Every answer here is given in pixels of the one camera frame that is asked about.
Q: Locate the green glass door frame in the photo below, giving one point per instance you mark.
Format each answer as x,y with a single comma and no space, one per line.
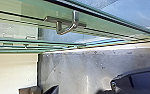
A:
11,49

